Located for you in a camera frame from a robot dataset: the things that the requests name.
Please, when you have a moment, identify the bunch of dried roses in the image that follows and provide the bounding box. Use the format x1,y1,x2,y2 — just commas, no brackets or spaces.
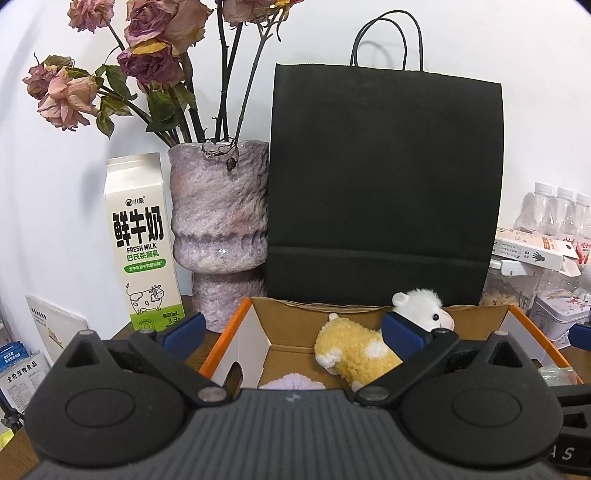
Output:
22,0,306,149

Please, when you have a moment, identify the red cardboard box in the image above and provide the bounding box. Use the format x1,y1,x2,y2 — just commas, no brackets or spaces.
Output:
198,296,585,394

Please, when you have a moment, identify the blue white food packet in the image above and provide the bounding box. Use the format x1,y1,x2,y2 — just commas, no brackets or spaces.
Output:
0,340,52,416

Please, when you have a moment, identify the purple fluffy headband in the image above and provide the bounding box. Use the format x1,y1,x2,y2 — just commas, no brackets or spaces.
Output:
257,373,327,391

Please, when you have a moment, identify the white tin box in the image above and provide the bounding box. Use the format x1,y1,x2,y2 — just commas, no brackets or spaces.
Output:
527,288,591,350

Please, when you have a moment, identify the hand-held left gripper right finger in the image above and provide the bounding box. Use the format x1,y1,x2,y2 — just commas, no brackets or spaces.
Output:
353,311,542,409

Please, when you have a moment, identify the clear snack jar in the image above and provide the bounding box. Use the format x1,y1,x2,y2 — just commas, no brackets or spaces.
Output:
480,258,539,310

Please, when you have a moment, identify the yellow white plush sheep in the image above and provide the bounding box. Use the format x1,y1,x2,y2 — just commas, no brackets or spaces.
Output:
314,288,456,394

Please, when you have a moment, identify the white flat carton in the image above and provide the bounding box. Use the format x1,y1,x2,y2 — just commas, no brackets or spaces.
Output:
490,226,584,278

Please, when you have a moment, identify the black paper bag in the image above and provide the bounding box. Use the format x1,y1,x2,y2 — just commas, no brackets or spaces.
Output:
265,10,504,308

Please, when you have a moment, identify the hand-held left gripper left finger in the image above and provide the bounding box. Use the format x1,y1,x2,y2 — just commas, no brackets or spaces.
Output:
55,311,242,409

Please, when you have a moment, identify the white booklet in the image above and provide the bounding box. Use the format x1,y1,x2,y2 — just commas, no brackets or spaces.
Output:
25,294,91,366

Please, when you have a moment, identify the clear water bottle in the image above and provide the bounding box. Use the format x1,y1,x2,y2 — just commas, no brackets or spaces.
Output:
573,192,591,250
551,186,576,241
514,181,556,234

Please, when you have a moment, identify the purple mottled vase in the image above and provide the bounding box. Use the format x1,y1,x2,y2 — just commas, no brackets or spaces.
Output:
167,140,270,333

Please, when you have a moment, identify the white green milk carton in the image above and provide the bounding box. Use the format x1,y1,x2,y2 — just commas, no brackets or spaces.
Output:
103,154,186,332

